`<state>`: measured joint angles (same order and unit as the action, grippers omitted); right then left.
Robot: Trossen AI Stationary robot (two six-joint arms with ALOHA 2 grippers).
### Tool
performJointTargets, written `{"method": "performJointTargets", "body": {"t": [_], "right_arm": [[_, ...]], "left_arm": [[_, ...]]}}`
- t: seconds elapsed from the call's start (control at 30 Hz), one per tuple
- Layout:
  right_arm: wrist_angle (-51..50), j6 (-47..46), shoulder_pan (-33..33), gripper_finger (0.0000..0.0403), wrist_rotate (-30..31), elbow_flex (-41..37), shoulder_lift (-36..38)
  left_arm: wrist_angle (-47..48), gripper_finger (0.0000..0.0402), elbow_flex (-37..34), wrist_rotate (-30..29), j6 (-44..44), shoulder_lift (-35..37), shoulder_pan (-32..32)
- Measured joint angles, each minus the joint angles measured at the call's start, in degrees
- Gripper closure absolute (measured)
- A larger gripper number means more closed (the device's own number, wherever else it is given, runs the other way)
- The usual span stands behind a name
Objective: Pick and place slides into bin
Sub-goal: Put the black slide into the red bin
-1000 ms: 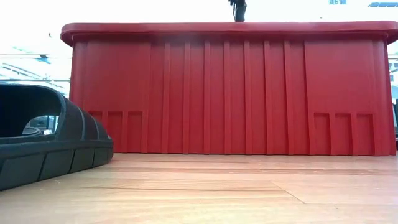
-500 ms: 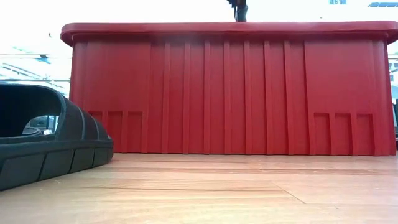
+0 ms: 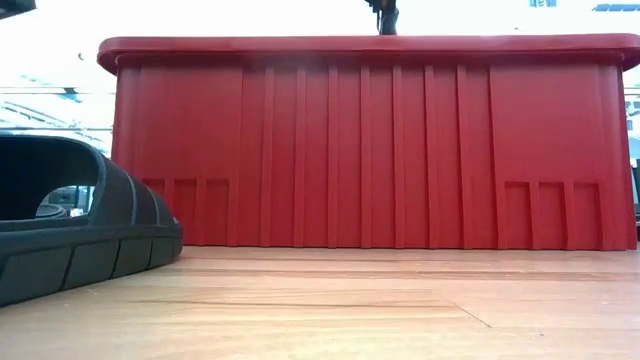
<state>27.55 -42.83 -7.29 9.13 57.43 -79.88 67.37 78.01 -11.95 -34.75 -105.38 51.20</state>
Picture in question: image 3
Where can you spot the red plastic bin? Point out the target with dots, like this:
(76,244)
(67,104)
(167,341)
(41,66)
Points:
(350,150)

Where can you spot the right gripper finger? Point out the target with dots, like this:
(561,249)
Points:
(389,22)

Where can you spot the black foam slide sandal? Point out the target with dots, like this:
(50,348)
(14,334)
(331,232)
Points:
(100,260)

